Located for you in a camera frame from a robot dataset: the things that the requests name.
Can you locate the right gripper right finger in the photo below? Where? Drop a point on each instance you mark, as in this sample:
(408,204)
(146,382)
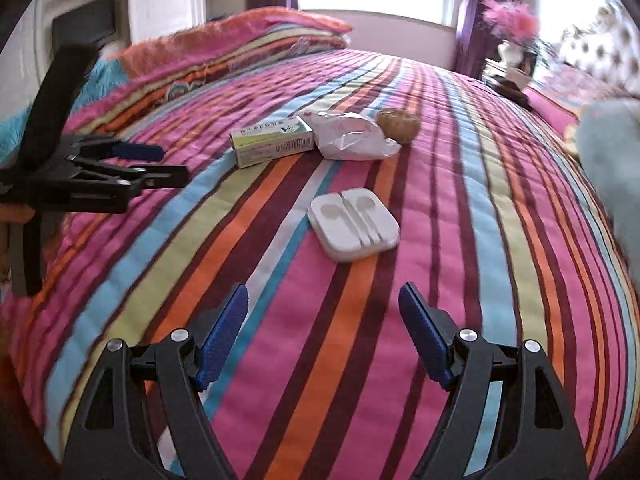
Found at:
(536,435)

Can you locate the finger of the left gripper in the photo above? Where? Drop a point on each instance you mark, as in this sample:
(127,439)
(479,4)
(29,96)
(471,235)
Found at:
(115,150)
(150,177)

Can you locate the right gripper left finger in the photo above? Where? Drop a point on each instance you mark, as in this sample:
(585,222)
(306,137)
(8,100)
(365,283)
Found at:
(111,436)

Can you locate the folded colourful quilt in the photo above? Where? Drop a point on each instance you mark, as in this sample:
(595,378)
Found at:
(84,93)

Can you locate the green white medicine box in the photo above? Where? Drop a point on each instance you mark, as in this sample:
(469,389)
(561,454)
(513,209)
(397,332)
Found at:
(271,140)

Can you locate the striped colourful bedspread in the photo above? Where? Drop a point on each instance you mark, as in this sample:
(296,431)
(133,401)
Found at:
(498,226)

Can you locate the white plastic bag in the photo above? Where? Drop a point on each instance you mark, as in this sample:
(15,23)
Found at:
(349,136)

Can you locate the white earphone case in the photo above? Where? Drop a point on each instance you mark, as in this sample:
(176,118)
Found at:
(353,224)

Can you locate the small brown plush toy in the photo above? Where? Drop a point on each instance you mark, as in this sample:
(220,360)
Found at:
(398,125)

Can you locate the long teal body pillow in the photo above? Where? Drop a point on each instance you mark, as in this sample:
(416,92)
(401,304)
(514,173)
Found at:
(607,140)

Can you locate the tufted pink headboard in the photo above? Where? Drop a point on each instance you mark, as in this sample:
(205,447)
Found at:
(608,50)

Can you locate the pink flower vase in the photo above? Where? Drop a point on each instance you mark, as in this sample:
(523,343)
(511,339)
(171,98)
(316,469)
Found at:
(516,28)

